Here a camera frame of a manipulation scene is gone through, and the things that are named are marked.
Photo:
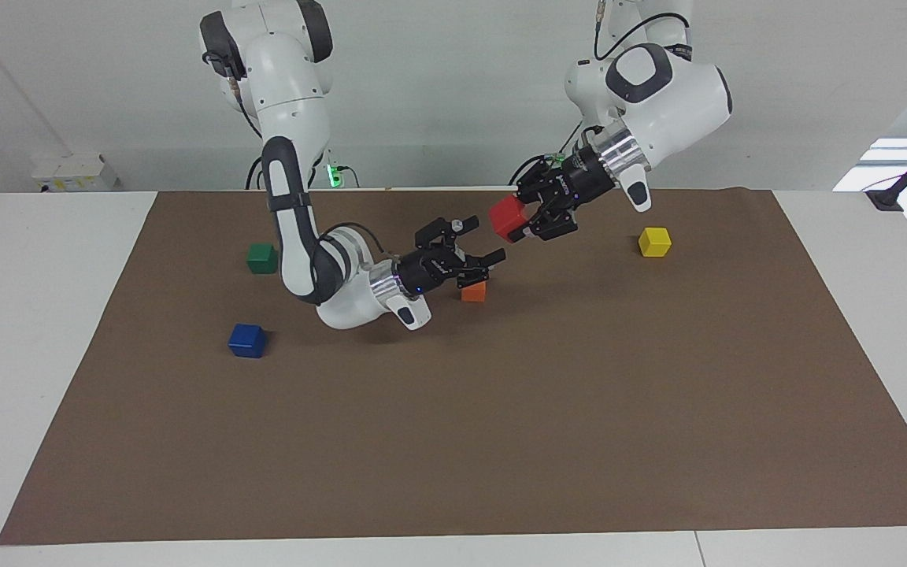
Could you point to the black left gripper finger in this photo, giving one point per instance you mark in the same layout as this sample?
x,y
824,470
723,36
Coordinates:
x,y
528,232
530,201

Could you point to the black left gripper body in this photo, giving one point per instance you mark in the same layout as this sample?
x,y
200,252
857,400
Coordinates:
x,y
571,185

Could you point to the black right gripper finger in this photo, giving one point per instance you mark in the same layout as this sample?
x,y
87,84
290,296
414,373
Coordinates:
x,y
491,257
465,225

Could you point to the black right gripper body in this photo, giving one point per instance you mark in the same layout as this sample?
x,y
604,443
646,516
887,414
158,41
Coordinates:
x,y
426,268

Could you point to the red cube block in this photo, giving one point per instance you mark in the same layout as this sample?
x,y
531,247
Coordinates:
x,y
509,216

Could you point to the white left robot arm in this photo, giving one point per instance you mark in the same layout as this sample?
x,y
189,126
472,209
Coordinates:
x,y
674,102

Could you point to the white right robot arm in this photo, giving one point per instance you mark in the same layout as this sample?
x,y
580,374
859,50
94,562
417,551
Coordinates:
x,y
296,220

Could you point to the orange cube block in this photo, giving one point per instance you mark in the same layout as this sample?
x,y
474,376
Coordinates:
x,y
473,294

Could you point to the yellow cube block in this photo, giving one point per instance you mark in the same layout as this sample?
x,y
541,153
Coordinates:
x,y
654,242

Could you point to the green cube block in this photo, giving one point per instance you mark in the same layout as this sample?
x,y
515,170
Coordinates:
x,y
262,258

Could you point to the blue cube block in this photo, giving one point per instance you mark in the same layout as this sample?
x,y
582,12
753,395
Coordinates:
x,y
247,341

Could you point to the brown table mat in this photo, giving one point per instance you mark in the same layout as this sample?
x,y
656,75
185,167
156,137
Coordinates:
x,y
453,425

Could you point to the white power strip box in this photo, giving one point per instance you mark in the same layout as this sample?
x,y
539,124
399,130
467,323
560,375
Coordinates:
x,y
75,173

